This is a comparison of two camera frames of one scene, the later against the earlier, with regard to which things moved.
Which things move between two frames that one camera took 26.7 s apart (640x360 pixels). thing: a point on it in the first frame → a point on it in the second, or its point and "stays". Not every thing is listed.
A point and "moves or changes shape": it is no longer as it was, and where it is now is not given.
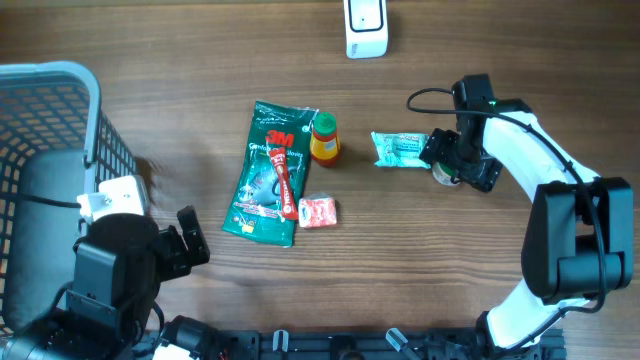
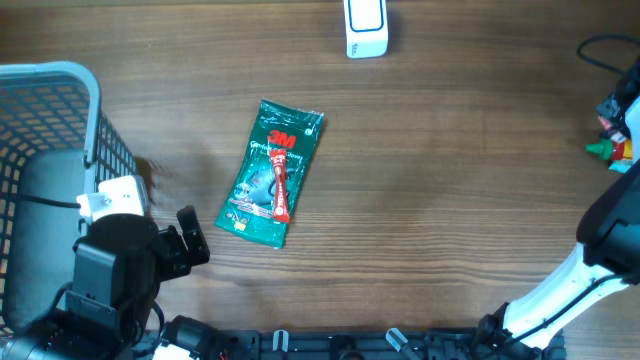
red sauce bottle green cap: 325,143 → 610,150
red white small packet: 317,210 → 615,136
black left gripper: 179,260 stays
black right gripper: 438,145 → 612,105
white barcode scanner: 366,25 stays
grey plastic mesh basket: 55,144 stays
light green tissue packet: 400,149 → 621,165
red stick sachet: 289,209 moves or changes shape
